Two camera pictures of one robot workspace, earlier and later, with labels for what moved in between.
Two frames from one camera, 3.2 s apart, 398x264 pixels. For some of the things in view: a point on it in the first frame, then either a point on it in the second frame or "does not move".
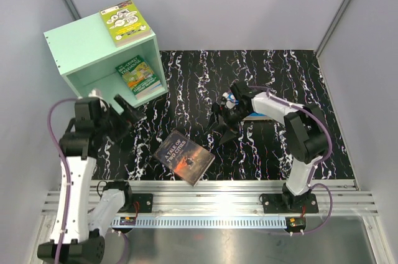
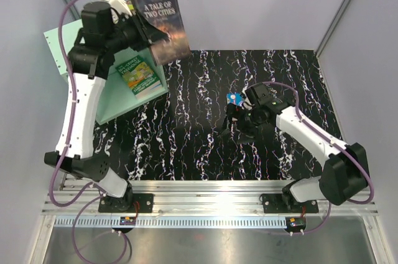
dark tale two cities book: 184,157 → 160,7
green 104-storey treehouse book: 139,77 does not move
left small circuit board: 125,220 does not move
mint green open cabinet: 87,60 does not move
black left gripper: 124,124 → 145,37
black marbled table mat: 171,142 does not move
